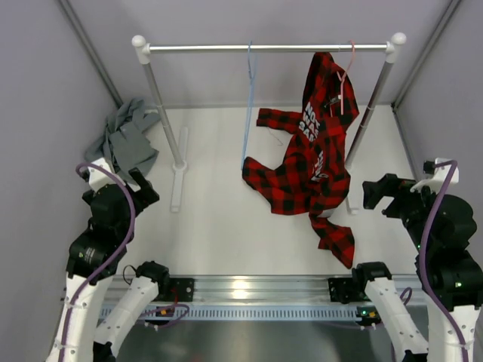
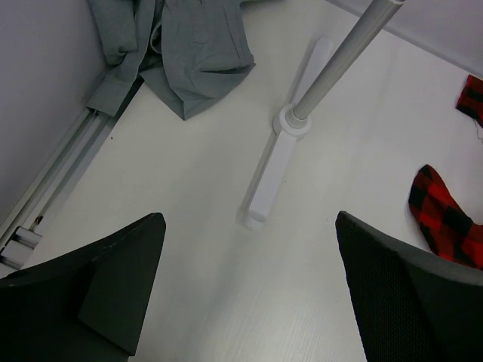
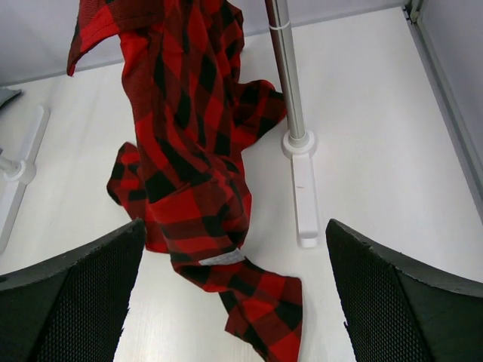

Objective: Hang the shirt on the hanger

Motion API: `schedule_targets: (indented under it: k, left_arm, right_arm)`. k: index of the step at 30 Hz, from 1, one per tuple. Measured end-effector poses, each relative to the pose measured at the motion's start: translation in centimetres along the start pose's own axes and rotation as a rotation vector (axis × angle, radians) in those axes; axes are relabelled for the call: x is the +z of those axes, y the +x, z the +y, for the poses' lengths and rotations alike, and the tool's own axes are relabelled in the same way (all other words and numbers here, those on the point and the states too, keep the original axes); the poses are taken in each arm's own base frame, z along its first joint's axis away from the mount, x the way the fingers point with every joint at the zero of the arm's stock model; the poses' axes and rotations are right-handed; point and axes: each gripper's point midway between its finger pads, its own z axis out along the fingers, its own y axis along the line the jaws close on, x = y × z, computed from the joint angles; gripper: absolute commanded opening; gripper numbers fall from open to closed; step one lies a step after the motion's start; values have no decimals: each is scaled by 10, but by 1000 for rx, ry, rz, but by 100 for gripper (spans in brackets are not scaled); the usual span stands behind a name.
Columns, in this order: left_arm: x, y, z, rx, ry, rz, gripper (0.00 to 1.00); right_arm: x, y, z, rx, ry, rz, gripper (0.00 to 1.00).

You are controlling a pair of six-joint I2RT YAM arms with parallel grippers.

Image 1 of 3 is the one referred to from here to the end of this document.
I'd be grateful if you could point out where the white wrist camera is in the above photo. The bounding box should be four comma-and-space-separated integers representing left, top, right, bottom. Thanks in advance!
410, 158, 453, 193
79, 158, 115, 192

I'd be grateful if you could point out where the grey button shirt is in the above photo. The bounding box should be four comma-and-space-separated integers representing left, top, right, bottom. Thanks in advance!
84, 98, 161, 183

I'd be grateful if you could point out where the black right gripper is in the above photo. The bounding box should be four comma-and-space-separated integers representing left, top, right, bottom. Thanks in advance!
361, 173, 443, 252

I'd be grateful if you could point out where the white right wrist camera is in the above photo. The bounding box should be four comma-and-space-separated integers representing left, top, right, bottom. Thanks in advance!
410, 158, 453, 193

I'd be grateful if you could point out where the slotted grey cable duct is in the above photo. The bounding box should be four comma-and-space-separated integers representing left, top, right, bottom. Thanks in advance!
183, 305, 361, 322

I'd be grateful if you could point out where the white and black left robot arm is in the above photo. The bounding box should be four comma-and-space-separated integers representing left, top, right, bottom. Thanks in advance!
47, 164, 171, 361

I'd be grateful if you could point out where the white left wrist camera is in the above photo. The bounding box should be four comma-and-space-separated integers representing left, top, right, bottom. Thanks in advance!
79, 158, 115, 192

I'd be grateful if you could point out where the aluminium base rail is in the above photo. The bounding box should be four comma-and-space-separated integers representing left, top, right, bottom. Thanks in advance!
60, 274, 427, 302

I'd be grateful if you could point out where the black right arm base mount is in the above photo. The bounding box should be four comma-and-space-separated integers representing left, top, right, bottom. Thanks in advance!
328, 278, 366, 304

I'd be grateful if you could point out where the red black plaid shirt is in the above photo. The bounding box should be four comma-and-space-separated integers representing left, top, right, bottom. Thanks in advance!
241, 52, 359, 268

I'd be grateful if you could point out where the silver white clothes rack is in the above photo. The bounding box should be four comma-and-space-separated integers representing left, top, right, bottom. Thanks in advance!
131, 32, 407, 213

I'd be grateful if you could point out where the light blue wire hanger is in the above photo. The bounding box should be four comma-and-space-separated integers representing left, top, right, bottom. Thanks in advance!
241, 41, 257, 167

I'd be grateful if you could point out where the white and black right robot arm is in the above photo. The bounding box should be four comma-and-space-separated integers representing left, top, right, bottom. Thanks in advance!
351, 173, 482, 361

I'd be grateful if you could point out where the pink wire hanger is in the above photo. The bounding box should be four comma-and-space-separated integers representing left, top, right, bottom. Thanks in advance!
337, 40, 356, 115

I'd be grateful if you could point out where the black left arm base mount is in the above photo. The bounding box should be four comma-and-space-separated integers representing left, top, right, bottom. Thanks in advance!
164, 278, 195, 303

